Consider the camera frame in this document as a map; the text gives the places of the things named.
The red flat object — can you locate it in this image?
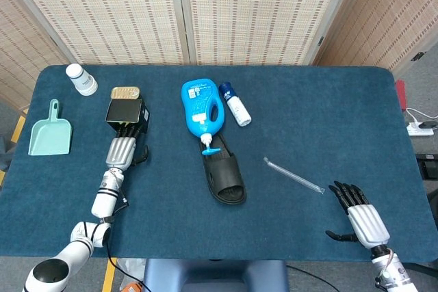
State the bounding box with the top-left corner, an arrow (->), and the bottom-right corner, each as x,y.
395,79 -> 409,111

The white power strip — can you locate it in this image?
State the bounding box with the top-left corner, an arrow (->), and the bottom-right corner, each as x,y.
406,122 -> 435,137

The black equipment box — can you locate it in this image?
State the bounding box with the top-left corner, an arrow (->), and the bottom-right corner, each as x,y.
417,154 -> 438,181

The blue detergent pump bottle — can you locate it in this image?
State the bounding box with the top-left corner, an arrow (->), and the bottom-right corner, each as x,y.
181,78 -> 226,157

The white power cable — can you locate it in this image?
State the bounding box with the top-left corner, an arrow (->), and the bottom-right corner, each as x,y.
405,107 -> 438,125

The orange object on floor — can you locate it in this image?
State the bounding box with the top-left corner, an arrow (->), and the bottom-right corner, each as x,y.
120,281 -> 144,292

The gold sardine tin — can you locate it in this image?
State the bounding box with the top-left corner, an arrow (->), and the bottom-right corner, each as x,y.
109,86 -> 141,101

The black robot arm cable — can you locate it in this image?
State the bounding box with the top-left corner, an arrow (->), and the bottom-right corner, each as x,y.
106,237 -> 146,292

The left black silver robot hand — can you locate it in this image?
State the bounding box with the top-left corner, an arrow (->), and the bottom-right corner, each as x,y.
104,121 -> 151,172

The black rubber slipper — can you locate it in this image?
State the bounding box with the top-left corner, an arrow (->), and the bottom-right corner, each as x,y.
198,133 -> 248,205

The black floor cable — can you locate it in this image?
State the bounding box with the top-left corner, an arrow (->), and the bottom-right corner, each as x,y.
286,263 -> 343,292

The dark blue table mat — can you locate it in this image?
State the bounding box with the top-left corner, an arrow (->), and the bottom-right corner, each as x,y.
0,64 -> 438,263

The clear plastic bag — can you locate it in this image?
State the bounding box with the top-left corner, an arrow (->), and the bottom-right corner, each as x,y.
117,258 -> 146,291

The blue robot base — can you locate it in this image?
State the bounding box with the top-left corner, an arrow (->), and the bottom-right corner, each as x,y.
142,258 -> 290,292

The black cardboard box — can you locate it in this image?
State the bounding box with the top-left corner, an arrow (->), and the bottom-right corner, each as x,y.
105,97 -> 151,135

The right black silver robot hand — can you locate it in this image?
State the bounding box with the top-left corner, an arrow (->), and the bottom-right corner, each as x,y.
324,181 -> 391,250

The mint green plastic dustpan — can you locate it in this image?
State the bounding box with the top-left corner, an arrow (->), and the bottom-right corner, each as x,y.
27,98 -> 73,157

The clear plastic tube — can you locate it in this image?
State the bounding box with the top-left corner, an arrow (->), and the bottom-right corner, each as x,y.
263,157 -> 325,195

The white pill bottle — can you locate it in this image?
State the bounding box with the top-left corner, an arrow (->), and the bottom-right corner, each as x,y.
65,63 -> 99,96

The white spray can blue cap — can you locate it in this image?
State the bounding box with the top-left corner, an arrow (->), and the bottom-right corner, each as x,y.
218,81 -> 253,128

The woven bamboo screen panel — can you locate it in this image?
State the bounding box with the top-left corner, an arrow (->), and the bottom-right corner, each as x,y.
0,0 -> 69,108
313,0 -> 438,74
6,0 -> 191,66
176,0 -> 359,66

